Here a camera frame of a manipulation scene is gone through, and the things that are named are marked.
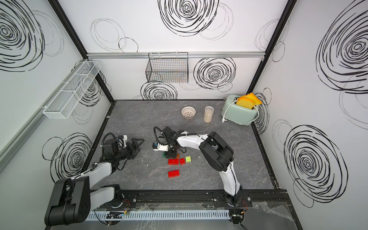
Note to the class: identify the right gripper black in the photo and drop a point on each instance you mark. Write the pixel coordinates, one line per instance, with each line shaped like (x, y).
(168, 155)

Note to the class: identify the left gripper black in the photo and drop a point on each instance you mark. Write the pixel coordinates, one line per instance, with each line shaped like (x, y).
(132, 148)

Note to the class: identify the red long lego brick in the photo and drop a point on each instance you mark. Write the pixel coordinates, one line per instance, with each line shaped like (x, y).
(173, 162)

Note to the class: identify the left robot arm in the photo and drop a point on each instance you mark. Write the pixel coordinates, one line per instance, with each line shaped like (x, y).
(73, 198)

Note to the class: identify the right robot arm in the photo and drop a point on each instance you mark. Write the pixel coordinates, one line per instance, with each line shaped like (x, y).
(213, 147)

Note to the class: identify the red large lego brick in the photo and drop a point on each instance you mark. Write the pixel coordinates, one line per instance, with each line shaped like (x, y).
(174, 173)

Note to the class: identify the white perforated bowl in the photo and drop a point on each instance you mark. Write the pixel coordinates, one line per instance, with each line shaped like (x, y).
(188, 112)

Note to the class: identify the translucent plastic cup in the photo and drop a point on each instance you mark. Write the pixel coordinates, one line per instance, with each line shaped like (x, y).
(208, 114)

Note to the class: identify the mint green toaster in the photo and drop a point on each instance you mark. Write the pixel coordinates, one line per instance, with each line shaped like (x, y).
(237, 114)

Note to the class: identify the yellow toast slice front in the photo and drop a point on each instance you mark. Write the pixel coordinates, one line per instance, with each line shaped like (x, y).
(246, 102)

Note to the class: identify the yellow toast slice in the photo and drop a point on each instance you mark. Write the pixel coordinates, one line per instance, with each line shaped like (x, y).
(252, 97)
(246, 102)

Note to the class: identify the yellow toast slice back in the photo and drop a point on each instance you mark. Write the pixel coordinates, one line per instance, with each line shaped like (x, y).
(252, 97)

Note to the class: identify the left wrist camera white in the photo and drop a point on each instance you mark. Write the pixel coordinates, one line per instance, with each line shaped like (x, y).
(122, 141)

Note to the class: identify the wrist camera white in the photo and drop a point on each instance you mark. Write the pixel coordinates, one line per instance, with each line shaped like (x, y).
(159, 147)
(122, 141)

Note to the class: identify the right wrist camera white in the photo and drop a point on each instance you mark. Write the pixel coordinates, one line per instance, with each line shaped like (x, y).
(159, 147)

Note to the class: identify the grey slotted cable duct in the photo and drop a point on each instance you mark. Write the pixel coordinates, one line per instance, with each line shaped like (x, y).
(159, 215)

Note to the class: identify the white wire shelf basket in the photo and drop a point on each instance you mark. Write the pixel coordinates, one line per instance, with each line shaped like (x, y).
(81, 88)

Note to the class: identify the black wire basket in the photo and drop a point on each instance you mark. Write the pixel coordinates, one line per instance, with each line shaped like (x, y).
(168, 67)

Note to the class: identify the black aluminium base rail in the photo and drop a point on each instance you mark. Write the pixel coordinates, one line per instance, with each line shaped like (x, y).
(217, 198)

